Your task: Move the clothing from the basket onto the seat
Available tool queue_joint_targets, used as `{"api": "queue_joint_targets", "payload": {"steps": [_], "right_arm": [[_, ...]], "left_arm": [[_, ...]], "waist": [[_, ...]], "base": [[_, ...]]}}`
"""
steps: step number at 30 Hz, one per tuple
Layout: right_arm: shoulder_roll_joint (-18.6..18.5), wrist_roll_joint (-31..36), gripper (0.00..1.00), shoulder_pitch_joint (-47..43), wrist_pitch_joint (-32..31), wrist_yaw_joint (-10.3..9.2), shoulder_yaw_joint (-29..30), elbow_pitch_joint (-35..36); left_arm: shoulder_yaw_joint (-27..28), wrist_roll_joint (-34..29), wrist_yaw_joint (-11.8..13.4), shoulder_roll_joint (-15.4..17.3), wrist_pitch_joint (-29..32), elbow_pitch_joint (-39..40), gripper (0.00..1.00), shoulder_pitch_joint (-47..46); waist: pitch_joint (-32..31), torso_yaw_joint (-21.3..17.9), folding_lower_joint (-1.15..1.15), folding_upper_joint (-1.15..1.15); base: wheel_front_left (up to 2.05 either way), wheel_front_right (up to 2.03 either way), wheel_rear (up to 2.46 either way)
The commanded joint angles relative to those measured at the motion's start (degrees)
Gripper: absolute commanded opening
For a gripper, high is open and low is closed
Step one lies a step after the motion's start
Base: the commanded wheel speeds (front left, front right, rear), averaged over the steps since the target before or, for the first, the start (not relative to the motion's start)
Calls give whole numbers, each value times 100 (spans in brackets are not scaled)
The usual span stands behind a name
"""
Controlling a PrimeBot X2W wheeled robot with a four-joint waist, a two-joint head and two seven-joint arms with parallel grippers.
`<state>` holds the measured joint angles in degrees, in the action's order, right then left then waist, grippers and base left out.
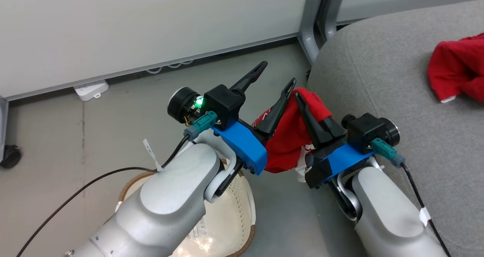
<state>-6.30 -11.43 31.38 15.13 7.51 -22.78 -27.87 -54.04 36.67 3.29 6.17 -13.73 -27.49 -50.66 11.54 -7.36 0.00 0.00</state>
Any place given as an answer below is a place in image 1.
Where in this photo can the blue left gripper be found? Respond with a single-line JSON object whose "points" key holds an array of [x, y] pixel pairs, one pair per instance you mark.
{"points": [[244, 143]]}

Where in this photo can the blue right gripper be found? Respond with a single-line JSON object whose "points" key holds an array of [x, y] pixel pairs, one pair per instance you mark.
{"points": [[340, 158]]}

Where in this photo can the red garment with white print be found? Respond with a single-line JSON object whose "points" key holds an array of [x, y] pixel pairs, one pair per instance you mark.
{"points": [[291, 139]]}

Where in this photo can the red garment with white cuff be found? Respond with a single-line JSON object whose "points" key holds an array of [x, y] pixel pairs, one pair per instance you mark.
{"points": [[457, 67]]}

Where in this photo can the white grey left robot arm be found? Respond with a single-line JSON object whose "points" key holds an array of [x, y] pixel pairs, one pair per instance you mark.
{"points": [[170, 196]]}

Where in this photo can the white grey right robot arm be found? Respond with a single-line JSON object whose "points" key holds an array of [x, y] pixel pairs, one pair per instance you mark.
{"points": [[385, 219]]}

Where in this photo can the grey fabric sofa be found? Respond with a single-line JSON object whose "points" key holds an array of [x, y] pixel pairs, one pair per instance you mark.
{"points": [[397, 79]]}

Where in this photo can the black round right gripper motor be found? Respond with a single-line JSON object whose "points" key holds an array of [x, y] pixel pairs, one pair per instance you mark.
{"points": [[391, 130]]}

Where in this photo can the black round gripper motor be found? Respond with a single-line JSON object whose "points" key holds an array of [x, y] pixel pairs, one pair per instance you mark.
{"points": [[181, 103], [391, 130]]}

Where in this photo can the black round left gripper motor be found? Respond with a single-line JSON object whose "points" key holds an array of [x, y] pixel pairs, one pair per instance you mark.
{"points": [[181, 103]]}

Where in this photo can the white perforated laundry basket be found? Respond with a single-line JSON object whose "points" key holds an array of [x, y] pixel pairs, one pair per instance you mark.
{"points": [[227, 219]]}

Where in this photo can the large white partition panel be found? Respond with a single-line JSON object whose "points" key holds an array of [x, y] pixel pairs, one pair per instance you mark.
{"points": [[132, 26]]}

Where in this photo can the white power strip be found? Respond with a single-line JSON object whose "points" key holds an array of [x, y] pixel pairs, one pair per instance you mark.
{"points": [[90, 89]]}

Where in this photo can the black caster wheel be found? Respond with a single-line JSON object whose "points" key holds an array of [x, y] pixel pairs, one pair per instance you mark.
{"points": [[11, 156]]}

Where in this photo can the grey partition foot with caster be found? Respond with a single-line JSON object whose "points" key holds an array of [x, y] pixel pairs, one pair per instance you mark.
{"points": [[3, 128]]}

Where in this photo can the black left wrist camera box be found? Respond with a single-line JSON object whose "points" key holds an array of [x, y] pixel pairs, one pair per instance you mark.
{"points": [[225, 103]]}

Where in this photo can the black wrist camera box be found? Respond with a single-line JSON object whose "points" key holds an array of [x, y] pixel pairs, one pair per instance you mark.
{"points": [[225, 103], [365, 132]]}

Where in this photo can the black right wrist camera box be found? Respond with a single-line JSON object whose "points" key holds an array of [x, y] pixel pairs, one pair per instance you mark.
{"points": [[365, 132]]}

